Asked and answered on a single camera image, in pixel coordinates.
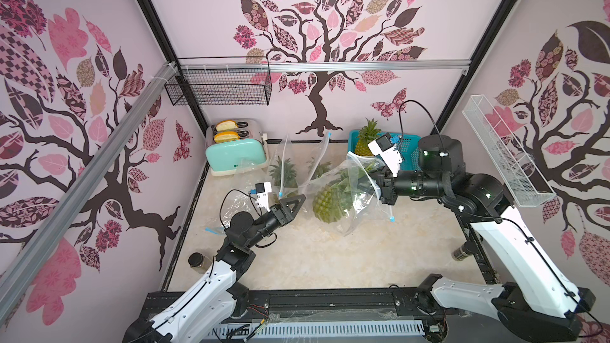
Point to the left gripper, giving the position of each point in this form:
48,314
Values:
281,213

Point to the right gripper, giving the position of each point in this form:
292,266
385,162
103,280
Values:
386,186

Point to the clear zip bag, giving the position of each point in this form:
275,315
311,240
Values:
375,211

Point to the zip bag with blue seal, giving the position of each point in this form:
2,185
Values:
229,195

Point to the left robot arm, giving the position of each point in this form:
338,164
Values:
215,296

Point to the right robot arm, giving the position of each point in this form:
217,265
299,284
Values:
540,304

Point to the teal plastic basket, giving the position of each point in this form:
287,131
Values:
409,148

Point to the mint green toaster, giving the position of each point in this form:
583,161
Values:
251,150

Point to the toast slice front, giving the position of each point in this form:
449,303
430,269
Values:
226,136

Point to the toast slice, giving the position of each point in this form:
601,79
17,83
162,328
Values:
226,136
226,125

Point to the spice jar right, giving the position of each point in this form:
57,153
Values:
464,251

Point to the spice jar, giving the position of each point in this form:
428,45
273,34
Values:
464,251
199,262

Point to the spice jar left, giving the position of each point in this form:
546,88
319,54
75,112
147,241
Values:
199,262

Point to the toast slice rear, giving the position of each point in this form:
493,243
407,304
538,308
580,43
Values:
226,125

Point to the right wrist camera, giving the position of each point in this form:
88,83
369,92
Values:
386,147

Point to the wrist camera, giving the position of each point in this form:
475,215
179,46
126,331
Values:
386,147
261,194

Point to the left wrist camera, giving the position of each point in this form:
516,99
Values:
261,194

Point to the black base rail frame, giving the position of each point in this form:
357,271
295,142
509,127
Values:
333,302

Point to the white slotted cable duct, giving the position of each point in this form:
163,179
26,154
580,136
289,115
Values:
241,332

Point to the black wire wall basket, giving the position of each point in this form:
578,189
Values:
221,81

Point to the white wire wall shelf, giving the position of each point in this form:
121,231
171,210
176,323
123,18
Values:
516,166

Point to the aluminium rail back wall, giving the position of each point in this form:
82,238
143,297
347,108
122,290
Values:
387,65

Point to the aluminium rail wall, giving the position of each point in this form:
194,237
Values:
21,273
387,65

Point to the aluminium rail left wall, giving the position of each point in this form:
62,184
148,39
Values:
21,273

